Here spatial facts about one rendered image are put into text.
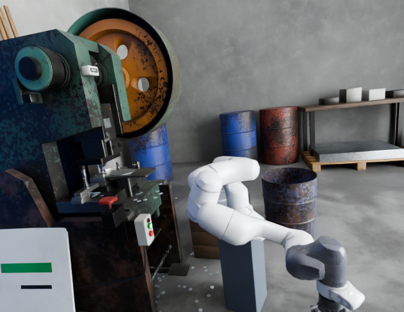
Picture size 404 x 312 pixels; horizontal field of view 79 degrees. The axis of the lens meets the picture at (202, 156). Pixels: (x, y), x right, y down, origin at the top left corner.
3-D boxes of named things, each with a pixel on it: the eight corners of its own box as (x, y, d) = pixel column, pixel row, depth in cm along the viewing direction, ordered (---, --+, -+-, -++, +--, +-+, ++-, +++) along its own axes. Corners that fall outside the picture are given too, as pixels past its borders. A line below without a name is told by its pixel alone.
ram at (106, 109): (126, 150, 144) (116, 99, 138) (112, 156, 130) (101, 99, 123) (100, 153, 148) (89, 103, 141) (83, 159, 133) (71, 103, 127)
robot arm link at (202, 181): (197, 180, 113) (166, 190, 100) (207, 149, 105) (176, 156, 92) (228, 206, 103) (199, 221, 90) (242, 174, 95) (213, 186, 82)
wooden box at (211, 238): (253, 232, 206) (250, 194, 199) (248, 261, 171) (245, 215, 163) (207, 230, 218) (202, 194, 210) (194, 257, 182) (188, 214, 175)
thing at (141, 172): (160, 188, 145) (156, 166, 142) (150, 197, 132) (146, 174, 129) (121, 190, 150) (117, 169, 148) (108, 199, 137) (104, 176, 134)
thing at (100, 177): (119, 176, 149) (118, 169, 148) (105, 185, 135) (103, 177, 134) (106, 177, 151) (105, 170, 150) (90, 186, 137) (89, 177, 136)
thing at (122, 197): (147, 181, 163) (145, 173, 162) (109, 212, 120) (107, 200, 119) (106, 183, 170) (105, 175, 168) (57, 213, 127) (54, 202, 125)
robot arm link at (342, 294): (313, 267, 83) (313, 281, 84) (321, 296, 71) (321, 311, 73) (355, 269, 80) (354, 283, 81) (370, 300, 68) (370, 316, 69)
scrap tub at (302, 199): (311, 217, 219) (310, 166, 209) (324, 244, 179) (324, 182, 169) (263, 218, 228) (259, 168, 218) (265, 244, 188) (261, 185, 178)
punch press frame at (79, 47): (171, 247, 170) (138, 41, 142) (146, 296, 130) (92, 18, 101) (73, 246, 188) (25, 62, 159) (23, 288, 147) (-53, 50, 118)
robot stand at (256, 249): (267, 294, 141) (262, 223, 131) (257, 319, 126) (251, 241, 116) (237, 285, 150) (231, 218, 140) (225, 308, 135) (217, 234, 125)
